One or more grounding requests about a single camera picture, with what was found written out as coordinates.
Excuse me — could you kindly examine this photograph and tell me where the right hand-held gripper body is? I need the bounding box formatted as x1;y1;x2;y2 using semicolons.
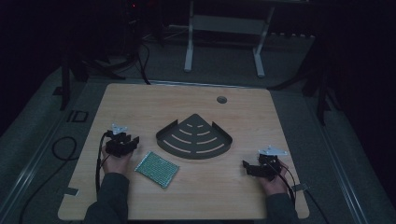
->
257;145;290;182

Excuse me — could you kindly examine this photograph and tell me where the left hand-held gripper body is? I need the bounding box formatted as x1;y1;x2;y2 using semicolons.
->
105;122;133;158

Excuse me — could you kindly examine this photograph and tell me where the person's left hand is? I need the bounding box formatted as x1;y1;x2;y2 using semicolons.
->
101;147;134;177

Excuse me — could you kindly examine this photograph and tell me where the person's right hand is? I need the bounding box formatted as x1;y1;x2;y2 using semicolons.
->
259;160;291;198

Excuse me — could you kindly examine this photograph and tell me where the green dish sponge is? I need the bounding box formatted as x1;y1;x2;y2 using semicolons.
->
134;150;180;189

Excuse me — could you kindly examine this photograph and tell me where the dark metal corner shelf tray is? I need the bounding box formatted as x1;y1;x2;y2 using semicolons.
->
155;113;233;161

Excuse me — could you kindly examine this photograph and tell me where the black tripod stand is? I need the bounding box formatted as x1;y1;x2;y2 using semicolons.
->
266;36;344;127
51;46;129;112

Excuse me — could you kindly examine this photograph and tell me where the white metal stand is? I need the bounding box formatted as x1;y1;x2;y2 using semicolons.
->
183;0;276;78

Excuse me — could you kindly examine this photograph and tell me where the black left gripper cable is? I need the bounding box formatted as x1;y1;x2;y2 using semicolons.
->
94;132;112;200

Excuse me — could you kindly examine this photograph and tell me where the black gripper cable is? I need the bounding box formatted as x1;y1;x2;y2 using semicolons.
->
271;161;297;207
94;132;112;200

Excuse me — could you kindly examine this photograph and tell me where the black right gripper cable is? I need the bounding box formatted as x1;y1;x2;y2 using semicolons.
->
271;161;297;207

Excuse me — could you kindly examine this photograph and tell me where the black floor cable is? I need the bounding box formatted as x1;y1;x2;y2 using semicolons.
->
18;135;78;224

